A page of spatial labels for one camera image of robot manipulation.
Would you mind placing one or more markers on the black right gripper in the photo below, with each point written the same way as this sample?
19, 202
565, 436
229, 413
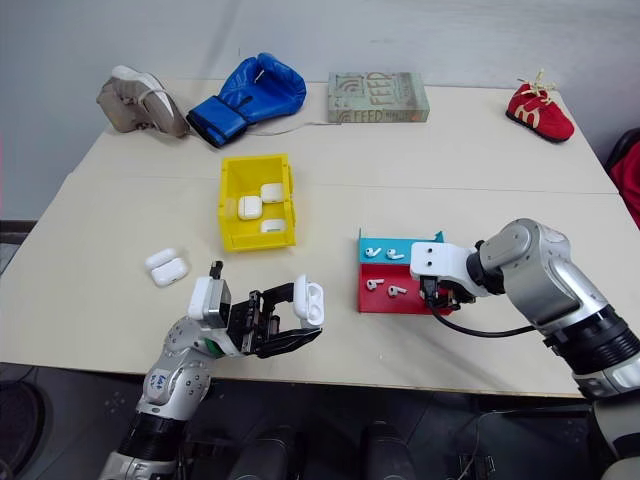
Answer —
447, 299

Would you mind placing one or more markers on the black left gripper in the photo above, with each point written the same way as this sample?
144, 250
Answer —
247, 322

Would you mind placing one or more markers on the white earbud case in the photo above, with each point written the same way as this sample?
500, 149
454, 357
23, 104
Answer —
170, 272
271, 193
309, 300
272, 226
160, 259
249, 207

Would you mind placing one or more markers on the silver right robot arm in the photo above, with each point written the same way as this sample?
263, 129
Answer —
545, 280

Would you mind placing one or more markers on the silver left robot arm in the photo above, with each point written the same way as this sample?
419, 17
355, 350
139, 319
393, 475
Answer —
172, 370

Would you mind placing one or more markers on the yellow plastic bin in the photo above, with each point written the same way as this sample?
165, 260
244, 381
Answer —
256, 240

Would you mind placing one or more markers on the closed white earbud case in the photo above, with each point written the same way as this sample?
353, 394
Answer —
170, 272
272, 226
271, 193
249, 207
160, 259

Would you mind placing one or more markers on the white earbud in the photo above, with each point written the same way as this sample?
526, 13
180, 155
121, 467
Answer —
372, 252
374, 284
395, 254
396, 291

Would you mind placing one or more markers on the red and teal earbud tray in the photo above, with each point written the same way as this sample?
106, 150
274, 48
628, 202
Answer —
385, 302

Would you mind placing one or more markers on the dark rounded shape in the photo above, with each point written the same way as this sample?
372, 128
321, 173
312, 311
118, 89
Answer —
392, 452
267, 455

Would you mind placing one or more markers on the small red shoe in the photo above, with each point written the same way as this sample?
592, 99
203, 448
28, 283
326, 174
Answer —
540, 115

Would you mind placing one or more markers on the green feed box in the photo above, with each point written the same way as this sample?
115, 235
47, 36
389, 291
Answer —
375, 100

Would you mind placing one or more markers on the black chair with red cloth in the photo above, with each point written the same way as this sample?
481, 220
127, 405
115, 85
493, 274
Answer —
627, 185

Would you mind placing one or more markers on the blue boxing glove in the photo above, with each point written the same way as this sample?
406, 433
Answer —
255, 95

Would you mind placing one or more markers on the beige sneaker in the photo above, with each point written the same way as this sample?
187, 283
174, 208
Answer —
135, 105

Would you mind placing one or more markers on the black round floor base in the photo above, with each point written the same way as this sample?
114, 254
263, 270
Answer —
20, 425

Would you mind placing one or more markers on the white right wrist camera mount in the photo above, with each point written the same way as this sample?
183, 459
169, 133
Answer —
440, 260

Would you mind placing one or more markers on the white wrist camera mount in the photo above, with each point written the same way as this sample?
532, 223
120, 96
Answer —
440, 260
205, 300

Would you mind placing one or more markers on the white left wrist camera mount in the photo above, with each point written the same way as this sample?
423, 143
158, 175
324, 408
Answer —
205, 300

